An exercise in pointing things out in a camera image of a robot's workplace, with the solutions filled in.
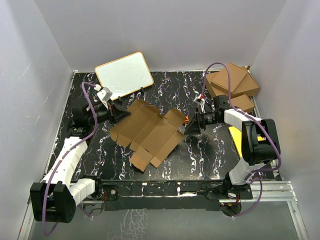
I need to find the whiteboard with orange frame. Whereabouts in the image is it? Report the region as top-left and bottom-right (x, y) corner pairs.
(94, 52), (154, 101)

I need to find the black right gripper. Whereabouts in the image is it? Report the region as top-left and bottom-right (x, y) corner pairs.
(184, 107), (222, 135)

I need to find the purple cable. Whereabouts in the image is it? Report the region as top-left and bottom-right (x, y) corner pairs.
(199, 61), (282, 218)
(41, 81), (103, 237)

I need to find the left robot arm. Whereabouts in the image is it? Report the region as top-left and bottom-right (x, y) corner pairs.
(30, 100), (131, 223)

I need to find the aluminium rail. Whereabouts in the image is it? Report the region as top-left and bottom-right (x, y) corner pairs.
(66, 178), (297, 204)

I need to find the black base frame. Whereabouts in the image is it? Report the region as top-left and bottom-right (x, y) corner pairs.
(101, 179), (253, 211)

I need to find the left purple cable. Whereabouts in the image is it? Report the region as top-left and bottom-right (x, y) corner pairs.
(41, 81), (103, 237)

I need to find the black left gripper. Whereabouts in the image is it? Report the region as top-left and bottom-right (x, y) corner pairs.
(86, 99), (131, 127)

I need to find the yellow booklet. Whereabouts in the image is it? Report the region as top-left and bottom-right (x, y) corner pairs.
(227, 125), (266, 159)

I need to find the cardboard box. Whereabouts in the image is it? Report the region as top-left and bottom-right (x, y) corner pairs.
(204, 66), (260, 98)
(231, 94), (255, 114)
(109, 99), (185, 172)
(206, 62), (249, 94)

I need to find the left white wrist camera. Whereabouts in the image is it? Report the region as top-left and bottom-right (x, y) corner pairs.
(94, 84), (113, 108)

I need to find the small orange cube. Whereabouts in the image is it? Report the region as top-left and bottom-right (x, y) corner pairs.
(183, 116), (190, 125)

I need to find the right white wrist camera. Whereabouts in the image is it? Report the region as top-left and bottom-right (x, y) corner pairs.
(193, 94), (206, 113)

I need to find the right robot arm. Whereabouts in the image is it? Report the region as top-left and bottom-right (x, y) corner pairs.
(184, 95), (281, 199)

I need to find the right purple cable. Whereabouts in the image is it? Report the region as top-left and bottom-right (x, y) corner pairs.
(199, 61), (282, 218)

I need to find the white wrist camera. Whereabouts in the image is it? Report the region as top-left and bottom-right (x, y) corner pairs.
(193, 94), (206, 113)
(94, 84), (113, 108)

